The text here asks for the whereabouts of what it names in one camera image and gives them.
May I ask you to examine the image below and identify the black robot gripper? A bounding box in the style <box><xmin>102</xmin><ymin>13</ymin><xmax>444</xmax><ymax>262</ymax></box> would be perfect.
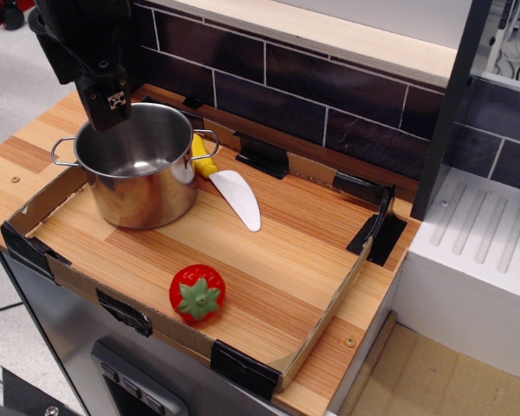
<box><xmin>29</xmin><ymin>0</ymin><xmax>132</xmax><ymax>132</ymax></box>

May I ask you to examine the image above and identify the shiny metal pot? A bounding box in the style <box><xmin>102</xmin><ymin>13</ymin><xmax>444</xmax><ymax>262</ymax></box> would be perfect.
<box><xmin>71</xmin><ymin>102</ymin><xmax>218</xmax><ymax>230</ymax></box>

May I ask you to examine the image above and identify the cardboard fence with black tape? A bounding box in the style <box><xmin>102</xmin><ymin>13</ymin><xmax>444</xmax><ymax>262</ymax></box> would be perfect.
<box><xmin>2</xmin><ymin>127</ymin><xmax>418</xmax><ymax>413</ymax></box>

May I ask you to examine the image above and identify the light wooden shelf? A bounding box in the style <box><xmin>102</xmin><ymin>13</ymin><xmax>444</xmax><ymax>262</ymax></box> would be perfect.
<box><xmin>148</xmin><ymin>1</ymin><xmax>457</xmax><ymax>88</ymax></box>

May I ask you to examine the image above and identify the red toy strawberry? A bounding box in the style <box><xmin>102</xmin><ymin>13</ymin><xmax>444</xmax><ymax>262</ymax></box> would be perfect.
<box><xmin>169</xmin><ymin>264</ymin><xmax>226</xmax><ymax>322</ymax></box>

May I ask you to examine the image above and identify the grey oven control panel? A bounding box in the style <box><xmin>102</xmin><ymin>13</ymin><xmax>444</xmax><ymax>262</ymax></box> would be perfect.
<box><xmin>91</xmin><ymin>341</ymin><xmax>190</xmax><ymax>416</ymax></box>

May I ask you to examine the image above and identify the white ridged sink drainboard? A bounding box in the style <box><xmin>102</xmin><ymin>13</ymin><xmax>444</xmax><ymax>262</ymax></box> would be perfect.
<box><xmin>393</xmin><ymin>169</ymin><xmax>520</xmax><ymax>378</ymax></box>

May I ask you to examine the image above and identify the yellow handled toy knife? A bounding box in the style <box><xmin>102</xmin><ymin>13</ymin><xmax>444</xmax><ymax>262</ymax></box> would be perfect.
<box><xmin>192</xmin><ymin>130</ymin><xmax>262</xmax><ymax>232</ymax></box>

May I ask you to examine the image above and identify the dark grey vertical post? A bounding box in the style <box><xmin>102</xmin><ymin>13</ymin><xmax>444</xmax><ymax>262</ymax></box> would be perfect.
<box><xmin>411</xmin><ymin>1</ymin><xmax>498</xmax><ymax>220</ymax></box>

